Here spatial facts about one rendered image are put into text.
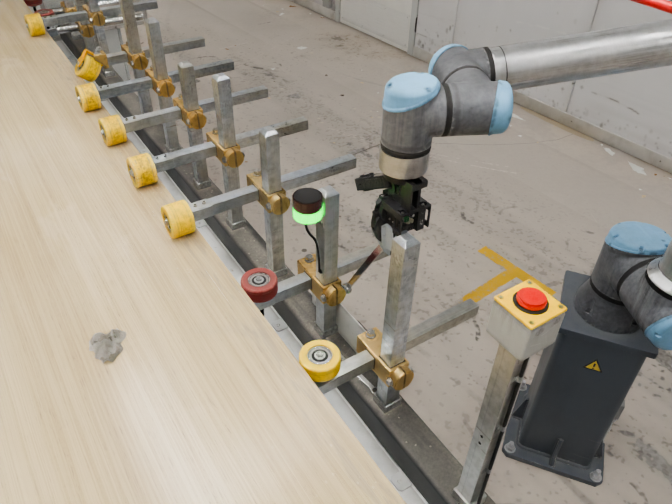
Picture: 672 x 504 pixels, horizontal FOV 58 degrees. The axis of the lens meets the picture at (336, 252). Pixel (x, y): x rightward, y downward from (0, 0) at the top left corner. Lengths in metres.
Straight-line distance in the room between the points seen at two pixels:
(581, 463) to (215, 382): 1.39
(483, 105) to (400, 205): 0.23
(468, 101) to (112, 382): 0.80
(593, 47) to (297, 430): 0.87
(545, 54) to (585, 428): 1.23
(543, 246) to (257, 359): 2.08
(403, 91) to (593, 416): 1.30
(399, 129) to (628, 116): 2.99
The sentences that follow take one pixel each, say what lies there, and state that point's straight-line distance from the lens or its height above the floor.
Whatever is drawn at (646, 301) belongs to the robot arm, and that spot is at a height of 0.82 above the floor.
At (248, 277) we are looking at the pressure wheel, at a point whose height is 0.91.
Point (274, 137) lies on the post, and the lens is 1.39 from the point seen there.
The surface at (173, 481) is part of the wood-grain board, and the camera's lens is 1.04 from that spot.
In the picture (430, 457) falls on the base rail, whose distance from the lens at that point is 1.29.
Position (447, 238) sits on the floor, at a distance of 2.95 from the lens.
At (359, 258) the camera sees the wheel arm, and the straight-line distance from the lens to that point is 1.43.
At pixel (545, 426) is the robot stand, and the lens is 2.09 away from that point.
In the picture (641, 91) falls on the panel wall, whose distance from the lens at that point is 3.87.
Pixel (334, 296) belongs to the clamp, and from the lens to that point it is 1.34.
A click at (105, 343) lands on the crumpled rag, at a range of 1.23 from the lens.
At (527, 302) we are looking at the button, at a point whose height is 1.23.
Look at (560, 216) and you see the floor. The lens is 3.27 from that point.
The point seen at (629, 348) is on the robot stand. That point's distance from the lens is 1.78.
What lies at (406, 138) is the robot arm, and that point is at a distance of 1.03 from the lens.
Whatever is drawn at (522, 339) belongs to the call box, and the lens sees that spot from 0.84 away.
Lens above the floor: 1.79
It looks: 40 degrees down
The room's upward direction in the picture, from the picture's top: 2 degrees clockwise
